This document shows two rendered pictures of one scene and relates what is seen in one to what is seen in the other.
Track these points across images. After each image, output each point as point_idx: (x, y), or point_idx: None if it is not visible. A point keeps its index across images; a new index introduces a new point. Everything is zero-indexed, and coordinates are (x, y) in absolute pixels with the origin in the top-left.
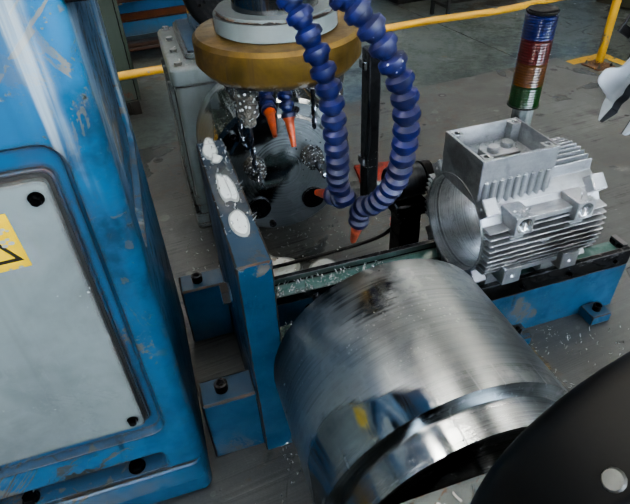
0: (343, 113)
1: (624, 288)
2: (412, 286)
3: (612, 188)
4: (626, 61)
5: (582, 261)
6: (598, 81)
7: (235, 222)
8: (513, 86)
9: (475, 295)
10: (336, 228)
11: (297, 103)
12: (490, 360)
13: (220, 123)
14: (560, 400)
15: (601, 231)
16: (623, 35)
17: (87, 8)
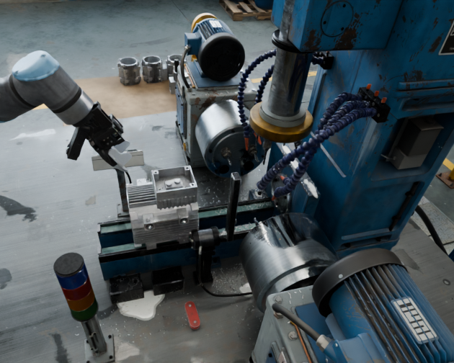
0: (256, 93)
1: (86, 254)
2: (235, 118)
3: (1, 352)
4: (117, 151)
5: (127, 218)
6: (131, 157)
7: (287, 149)
8: (94, 299)
9: (217, 122)
10: (238, 326)
11: (274, 216)
12: (222, 105)
13: (318, 224)
14: (239, 43)
15: (58, 300)
16: (121, 142)
17: (358, 120)
